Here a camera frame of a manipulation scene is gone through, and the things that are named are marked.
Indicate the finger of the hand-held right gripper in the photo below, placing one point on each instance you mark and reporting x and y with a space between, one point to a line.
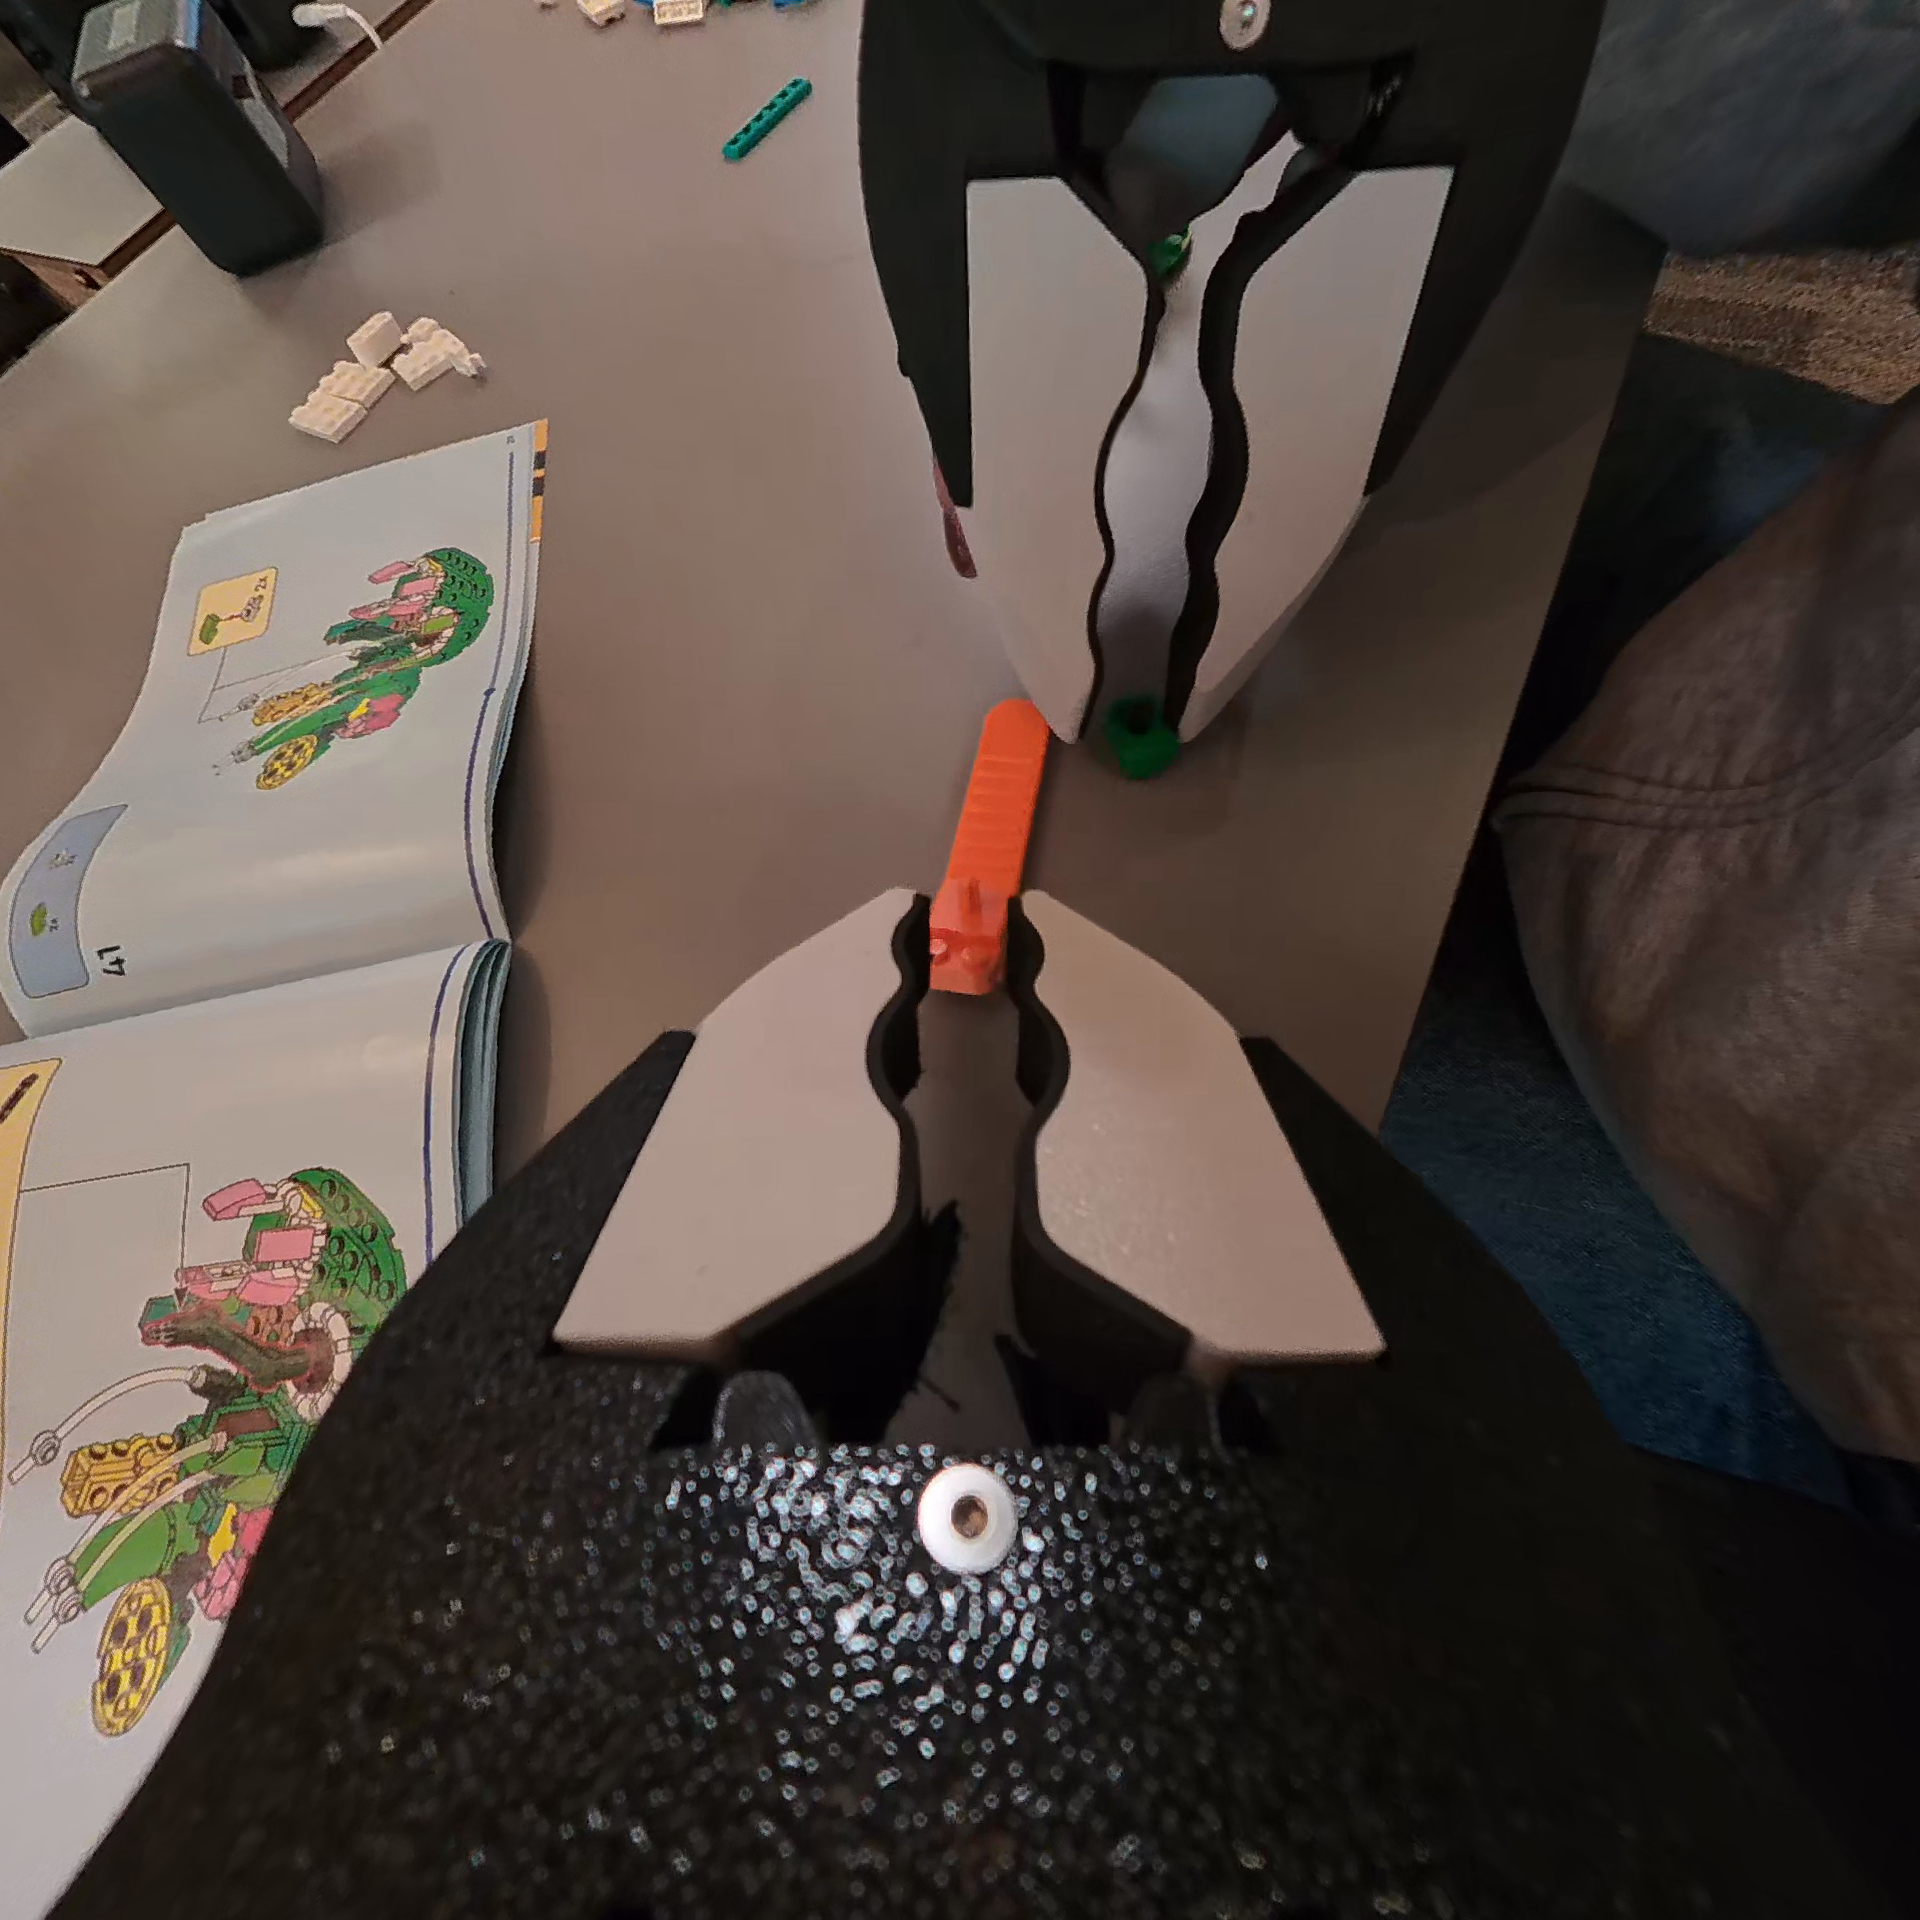
1036 417
1320 375

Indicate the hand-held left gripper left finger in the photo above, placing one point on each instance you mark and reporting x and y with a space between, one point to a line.
748 1168

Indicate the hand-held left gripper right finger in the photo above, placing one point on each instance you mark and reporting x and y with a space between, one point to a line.
1188 1199

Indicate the small green lego pin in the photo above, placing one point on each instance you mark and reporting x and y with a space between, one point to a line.
1168 252

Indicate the green lego piece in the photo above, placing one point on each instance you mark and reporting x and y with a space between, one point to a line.
1136 741

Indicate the orange lego brick separator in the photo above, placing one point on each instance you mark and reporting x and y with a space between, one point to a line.
997 810

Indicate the teal lego beam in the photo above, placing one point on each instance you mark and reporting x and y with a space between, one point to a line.
767 118

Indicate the scattered lego pieces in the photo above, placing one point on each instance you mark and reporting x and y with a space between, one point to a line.
599 7

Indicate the white lego plate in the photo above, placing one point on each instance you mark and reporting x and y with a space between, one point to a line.
442 353
378 338
342 402

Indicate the lego instruction booklet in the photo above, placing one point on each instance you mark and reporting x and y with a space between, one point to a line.
302 780

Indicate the person's right hand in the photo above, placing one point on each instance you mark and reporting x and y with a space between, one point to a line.
953 533

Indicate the person's blue jeans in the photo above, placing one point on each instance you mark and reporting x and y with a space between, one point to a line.
1575 1273

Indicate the black battery pack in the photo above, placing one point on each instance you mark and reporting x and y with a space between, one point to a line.
210 152

